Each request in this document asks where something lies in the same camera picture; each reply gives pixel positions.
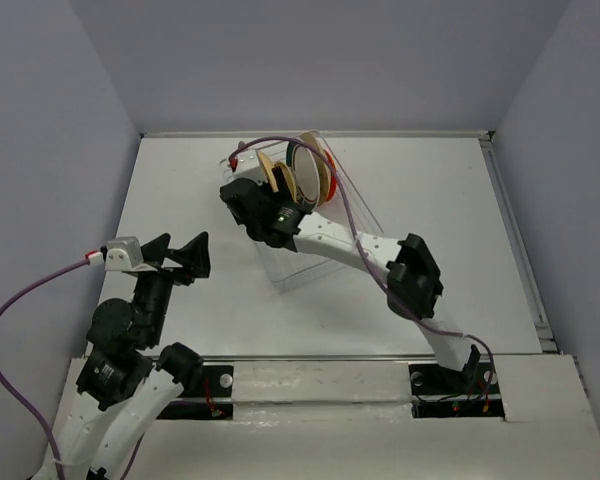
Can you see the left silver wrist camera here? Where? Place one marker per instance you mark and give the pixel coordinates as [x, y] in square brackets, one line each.
[123, 254]

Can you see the plain yellow round plate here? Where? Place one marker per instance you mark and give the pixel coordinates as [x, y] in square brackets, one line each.
[267, 166]

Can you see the white plate with green rim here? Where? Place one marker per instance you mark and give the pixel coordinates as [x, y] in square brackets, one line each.
[302, 164]

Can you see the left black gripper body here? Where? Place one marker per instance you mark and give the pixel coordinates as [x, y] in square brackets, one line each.
[154, 288]

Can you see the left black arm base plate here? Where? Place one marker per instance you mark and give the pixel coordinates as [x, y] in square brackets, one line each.
[210, 399]

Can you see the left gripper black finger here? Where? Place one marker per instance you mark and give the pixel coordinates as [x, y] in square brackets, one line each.
[155, 251]
[193, 258]

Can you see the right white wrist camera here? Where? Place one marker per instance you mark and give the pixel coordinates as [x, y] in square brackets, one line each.
[247, 165]

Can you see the cream plate with leaf pattern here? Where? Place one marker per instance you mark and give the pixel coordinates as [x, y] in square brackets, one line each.
[323, 167]

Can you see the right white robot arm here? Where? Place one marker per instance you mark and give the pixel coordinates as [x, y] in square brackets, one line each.
[404, 270]

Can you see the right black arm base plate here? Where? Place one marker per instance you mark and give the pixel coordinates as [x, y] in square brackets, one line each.
[439, 393]

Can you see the white wire dish rack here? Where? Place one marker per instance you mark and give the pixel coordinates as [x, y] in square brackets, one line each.
[287, 270]

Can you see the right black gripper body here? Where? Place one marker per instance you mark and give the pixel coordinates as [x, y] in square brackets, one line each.
[275, 196]

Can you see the orange round plate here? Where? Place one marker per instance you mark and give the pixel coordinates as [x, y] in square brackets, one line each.
[333, 178]

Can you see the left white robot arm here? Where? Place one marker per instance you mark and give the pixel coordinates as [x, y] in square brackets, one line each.
[120, 391]

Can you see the small cream plate with flowers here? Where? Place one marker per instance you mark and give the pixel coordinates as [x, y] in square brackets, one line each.
[295, 187]

